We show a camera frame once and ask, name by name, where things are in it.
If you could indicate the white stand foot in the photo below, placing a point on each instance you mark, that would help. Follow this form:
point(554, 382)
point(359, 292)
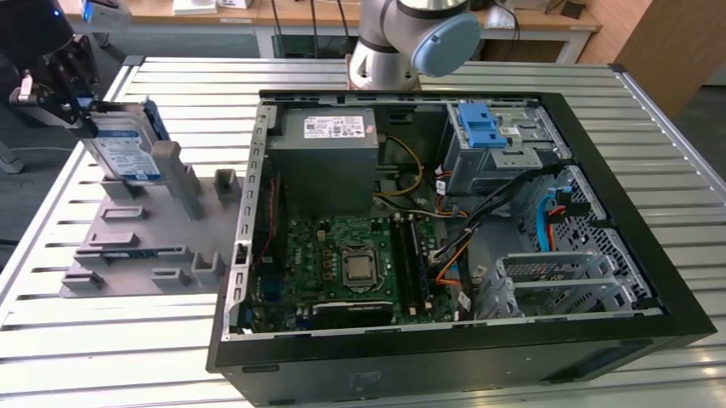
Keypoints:
point(9, 163)

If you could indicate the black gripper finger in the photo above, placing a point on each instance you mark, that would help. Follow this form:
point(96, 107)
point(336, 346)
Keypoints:
point(70, 72)
point(48, 112)

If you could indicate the white box with print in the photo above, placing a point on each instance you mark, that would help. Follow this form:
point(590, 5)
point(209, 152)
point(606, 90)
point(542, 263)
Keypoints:
point(232, 3)

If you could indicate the black graphics card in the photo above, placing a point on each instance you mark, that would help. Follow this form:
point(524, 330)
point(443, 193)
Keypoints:
point(351, 314)

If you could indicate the hard disk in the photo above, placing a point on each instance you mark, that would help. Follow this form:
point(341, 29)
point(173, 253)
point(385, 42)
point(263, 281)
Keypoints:
point(127, 157)

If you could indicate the green motherboard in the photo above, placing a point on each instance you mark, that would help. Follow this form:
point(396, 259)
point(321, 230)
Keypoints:
point(308, 255)

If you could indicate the blue plastic drive latch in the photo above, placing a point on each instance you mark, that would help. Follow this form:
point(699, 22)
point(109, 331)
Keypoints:
point(479, 127)

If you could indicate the plain white box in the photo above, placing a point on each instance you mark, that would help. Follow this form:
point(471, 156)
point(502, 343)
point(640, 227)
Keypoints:
point(195, 7)

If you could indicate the grey parts rack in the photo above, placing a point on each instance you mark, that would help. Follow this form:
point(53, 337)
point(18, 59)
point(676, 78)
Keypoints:
point(147, 238)

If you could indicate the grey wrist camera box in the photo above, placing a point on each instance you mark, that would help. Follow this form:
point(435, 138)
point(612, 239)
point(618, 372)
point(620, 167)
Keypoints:
point(108, 17)

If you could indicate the metal optical drive cage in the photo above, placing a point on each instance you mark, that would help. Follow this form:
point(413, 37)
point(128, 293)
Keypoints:
point(471, 170)

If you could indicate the RAM stick with blue label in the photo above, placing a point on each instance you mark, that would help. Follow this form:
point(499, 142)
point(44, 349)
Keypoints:
point(136, 255)

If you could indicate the grey power supply unit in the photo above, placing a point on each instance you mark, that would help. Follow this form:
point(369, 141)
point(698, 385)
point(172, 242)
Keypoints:
point(323, 178)

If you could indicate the wooden cabinet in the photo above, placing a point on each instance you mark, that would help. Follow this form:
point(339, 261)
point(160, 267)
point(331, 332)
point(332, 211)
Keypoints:
point(668, 42)

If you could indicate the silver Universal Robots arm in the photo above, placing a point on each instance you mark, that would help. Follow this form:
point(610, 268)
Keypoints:
point(380, 25)

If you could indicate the long wooden desk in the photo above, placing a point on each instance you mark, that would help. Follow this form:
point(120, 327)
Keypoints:
point(237, 13)

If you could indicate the metal disk bay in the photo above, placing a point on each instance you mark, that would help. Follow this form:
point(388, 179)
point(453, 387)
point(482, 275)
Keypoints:
point(544, 257)

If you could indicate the dark brown box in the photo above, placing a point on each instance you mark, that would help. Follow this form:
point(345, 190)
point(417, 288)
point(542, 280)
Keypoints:
point(572, 9)

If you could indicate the silver CPU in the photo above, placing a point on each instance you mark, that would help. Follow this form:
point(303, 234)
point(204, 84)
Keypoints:
point(360, 268)

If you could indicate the black open PC case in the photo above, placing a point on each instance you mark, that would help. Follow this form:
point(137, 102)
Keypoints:
point(396, 365)

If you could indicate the black RAM slot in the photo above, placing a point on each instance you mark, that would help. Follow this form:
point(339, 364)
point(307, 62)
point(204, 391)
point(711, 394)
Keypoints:
point(401, 263)
point(412, 255)

